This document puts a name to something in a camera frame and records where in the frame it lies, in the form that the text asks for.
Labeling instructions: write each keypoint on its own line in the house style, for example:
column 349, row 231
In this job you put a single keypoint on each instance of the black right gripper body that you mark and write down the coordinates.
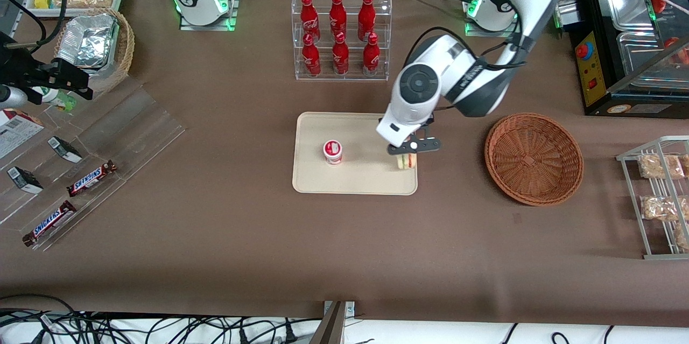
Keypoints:
column 22, row 70

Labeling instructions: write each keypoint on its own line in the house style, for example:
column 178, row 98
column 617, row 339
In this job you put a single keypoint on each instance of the triangle sandwich with lettuce tomato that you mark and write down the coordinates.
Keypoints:
column 407, row 162

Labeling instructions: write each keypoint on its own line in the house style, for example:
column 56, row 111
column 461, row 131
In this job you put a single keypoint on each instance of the beige plastic tray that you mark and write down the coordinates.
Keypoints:
column 355, row 180

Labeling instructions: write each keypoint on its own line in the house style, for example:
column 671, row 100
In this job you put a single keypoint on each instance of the tan wicker basket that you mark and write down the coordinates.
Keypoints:
column 125, row 48

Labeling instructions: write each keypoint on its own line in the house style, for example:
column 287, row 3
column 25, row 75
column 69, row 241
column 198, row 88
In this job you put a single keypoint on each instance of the brown round wicker basket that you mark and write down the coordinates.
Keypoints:
column 533, row 161

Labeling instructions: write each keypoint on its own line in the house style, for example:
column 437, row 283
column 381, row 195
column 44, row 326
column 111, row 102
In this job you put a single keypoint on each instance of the green white small bottle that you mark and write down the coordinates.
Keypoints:
column 58, row 99

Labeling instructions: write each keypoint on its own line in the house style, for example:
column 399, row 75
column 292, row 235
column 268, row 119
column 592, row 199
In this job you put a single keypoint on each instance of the silver foil container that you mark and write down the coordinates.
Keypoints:
column 86, row 40

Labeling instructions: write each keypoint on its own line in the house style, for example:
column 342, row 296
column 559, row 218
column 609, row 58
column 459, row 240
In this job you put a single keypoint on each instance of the small black white box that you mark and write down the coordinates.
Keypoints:
column 24, row 180
column 64, row 149

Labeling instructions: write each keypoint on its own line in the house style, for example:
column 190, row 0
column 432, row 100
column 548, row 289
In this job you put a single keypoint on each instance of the clear acrylic display stand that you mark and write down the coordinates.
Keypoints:
column 140, row 123

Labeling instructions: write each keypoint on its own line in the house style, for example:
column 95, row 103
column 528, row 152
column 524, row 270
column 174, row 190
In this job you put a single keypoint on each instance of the white red yogurt cup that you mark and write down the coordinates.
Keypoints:
column 333, row 152

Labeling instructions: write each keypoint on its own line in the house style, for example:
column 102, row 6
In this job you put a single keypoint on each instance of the white cardboard box with barcode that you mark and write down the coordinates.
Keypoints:
column 16, row 134

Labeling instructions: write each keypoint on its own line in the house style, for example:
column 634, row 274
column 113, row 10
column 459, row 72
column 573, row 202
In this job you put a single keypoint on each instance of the red cola bottle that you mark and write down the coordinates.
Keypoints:
column 371, row 58
column 310, row 58
column 367, row 15
column 340, row 58
column 337, row 13
column 308, row 15

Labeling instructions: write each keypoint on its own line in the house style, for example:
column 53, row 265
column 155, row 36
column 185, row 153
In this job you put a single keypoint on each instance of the brown snickers bar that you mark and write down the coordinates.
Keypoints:
column 91, row 178
column 49, row 223

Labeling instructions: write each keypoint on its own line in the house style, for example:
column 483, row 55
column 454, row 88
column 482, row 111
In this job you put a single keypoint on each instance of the clear acrylic bottle rack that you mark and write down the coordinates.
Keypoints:
column 299, row 72

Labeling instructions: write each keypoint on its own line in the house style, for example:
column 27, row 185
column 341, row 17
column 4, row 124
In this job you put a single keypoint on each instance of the black food warmer appliance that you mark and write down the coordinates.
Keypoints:
column 597, row 80

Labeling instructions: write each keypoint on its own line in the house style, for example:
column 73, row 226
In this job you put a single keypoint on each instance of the red emergency button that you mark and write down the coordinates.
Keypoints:
column 583, row 51

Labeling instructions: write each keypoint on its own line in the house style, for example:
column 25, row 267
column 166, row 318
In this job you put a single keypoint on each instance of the clear bagged granola snack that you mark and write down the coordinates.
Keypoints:
column 682, row 237
column 662, row 208
column 659, row 166

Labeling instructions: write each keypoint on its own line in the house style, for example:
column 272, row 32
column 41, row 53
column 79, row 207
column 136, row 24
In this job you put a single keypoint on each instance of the steel warmer pan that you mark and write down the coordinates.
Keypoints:
column 643, row 56
column 627, row 7

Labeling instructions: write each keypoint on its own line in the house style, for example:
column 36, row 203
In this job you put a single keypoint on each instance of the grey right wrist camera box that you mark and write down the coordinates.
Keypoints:
column 12, row 97

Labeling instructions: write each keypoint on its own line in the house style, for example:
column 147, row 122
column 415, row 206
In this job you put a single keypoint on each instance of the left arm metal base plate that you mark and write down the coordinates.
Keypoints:
column 469, row 32

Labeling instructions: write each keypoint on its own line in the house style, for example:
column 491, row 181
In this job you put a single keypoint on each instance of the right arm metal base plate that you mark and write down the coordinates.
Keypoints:
column 230, row 10

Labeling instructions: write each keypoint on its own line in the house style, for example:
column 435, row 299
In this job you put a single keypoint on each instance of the metal table clamp bracket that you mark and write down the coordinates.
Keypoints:
column 336, row 322

